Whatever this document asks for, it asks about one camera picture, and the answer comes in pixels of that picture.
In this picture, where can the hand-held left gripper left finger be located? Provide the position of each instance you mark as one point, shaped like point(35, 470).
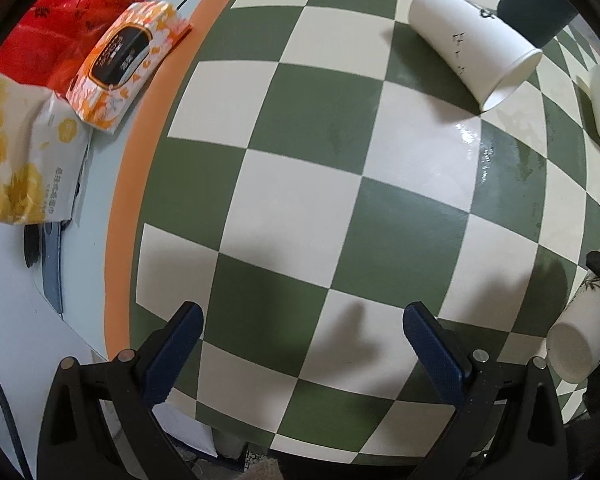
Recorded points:
point(174, 355)

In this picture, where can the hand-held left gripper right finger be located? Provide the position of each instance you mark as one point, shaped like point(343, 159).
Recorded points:
point(432, 355)

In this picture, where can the white paper cup green print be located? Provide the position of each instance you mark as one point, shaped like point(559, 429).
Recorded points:
point(582, 330)

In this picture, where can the white paper cup black print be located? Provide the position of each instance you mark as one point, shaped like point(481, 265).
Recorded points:
point(467, 35)

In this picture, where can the dark teal plastic cup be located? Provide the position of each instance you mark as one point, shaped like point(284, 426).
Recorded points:
point(535, 0)

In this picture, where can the white paper sheet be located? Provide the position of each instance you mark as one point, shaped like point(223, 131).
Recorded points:
point(190, 430)

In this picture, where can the grey-blue flat device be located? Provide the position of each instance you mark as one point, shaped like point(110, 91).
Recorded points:
point(50, 260)

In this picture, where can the green white checkered mat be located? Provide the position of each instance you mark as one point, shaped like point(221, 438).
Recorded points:
point(330, 185)

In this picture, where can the yellow white tissue pack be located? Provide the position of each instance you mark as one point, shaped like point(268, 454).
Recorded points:
point(20, 160)

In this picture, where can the orange wet wipes pack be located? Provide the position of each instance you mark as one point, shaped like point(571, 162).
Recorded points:
point(125, 60)

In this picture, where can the red plastic bag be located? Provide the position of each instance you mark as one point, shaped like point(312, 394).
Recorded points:
point(50, 30)

